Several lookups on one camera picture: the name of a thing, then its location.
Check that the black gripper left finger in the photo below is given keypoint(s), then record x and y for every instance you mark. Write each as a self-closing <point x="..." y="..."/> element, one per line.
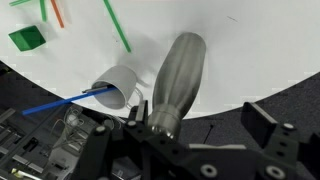
<point x="141" y="113"/>

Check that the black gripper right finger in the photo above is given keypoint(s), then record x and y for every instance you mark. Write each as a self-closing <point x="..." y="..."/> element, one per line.
<point x="256" y="121"/>

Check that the silver metal flask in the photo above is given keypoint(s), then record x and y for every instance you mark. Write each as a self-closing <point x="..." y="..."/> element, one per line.
<point x="180" y="76"/>

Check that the white mug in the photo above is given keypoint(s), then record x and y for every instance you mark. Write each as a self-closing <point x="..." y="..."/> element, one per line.
<point x="123" y="80"/>

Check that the dark grey stick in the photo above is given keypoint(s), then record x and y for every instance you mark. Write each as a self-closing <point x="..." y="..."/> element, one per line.
<point x="95" y="89"/>

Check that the blue straw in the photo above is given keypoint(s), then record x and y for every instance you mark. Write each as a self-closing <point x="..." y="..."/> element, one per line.
<point x="60" y="102"/>

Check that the long green straw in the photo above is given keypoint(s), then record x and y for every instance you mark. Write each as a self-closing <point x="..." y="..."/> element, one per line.
<point x="117" y="26"/>

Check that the orange straw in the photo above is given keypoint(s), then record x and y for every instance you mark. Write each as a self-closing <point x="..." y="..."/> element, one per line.
<point x="57" y="14"/>

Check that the green cube block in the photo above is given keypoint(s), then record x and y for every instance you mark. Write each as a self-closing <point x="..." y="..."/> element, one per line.
<point x="26" y="38"/>

